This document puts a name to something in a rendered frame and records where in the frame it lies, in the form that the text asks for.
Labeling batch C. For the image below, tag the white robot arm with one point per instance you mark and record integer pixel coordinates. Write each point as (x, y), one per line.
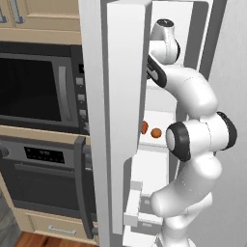
(193, 93)

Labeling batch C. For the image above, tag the reddish brown sweet potato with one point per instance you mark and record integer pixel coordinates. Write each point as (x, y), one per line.
(144, 127)

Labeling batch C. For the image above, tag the orange tangerine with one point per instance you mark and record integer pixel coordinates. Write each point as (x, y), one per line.
(156, 132)

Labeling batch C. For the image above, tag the white freezer rack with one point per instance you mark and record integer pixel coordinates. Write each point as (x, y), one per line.
(160, 120)

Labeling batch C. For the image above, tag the white freezer door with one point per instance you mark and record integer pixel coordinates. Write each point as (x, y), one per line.
(125, 80)

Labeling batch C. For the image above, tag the white door shelf bin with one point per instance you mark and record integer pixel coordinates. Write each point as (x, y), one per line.
(135, 205)

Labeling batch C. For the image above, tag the white fridge freezer body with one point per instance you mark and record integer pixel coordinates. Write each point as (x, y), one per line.
(193, 35)

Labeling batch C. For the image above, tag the white closed fridge door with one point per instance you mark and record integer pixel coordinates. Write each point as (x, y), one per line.
(231, 58)

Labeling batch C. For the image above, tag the beige cupboard door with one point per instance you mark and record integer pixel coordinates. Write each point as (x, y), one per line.
(4, 25)
(51, 13)

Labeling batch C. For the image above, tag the black built-in microwave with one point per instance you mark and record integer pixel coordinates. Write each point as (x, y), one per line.
(29, 90)

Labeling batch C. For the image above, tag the black built-in oven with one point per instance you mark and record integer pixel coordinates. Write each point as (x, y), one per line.
(38, 186)

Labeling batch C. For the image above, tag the dark oven knob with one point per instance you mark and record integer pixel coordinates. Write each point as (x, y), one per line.
(3, 151)

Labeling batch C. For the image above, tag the beige drawer front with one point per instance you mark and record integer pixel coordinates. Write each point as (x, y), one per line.
(38, 222)

